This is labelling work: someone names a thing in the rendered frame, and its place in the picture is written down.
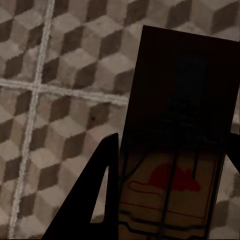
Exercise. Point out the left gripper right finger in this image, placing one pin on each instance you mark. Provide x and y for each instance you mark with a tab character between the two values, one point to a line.
233	149

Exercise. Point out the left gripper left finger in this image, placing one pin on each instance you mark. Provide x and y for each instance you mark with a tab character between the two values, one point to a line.
72	221

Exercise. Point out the mousetrap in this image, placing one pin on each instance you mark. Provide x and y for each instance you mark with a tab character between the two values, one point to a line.
176	133

